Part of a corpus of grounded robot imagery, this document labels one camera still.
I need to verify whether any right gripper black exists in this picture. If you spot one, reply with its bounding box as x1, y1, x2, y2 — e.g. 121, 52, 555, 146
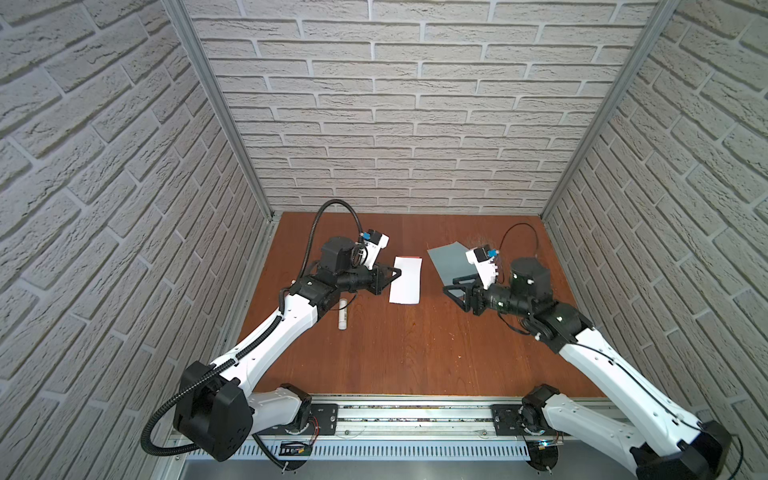
443, 274, 530, 321

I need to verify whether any pink white letter card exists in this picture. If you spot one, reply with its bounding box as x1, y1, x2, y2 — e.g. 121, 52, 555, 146
389, 257, 422, 305

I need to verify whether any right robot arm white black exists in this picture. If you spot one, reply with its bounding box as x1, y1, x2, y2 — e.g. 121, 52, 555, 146
443, 252, 733, 479

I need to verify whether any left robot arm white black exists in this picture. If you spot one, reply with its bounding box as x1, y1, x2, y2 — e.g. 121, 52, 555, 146
172, 230, 402, 461

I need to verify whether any white glue stick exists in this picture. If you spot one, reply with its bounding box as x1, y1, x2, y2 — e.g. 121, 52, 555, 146
338, 298, 349, 331

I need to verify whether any small circuit board left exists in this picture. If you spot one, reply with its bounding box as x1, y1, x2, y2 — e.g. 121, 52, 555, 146
279, 442, 313, 457

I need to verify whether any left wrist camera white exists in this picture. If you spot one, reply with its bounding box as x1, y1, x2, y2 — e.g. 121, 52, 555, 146
361, 229, 389, 270

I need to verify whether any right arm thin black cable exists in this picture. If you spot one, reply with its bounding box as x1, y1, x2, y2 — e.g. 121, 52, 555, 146
496, 223, 745, 480

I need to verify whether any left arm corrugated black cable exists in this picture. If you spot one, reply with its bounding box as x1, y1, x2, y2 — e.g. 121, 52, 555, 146
140, 199, 365, 458

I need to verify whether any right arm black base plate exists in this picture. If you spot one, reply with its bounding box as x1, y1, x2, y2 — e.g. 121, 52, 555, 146
490, 403, 561, 438

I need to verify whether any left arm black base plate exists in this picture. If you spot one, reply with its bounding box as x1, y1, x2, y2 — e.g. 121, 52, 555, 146
258, 403, 339, 437

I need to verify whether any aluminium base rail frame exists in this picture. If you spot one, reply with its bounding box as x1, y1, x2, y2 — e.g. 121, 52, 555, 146
187, 395, 626, 470

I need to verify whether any left aluminium corner post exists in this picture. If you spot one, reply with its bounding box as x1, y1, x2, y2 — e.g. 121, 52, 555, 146
163, 0, 274, 221

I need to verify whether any aluminium corner post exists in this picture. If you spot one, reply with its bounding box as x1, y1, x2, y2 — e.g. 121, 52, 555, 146
163, 0, 274, 221
540, 0, 680, 221

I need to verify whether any right aluminium corner post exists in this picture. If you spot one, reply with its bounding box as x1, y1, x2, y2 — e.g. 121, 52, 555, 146
540, 0, 680, 221

